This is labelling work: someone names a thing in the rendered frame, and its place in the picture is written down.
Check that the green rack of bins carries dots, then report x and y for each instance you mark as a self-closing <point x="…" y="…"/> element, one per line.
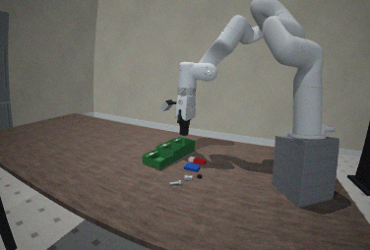
<point x="166" y="154"/>

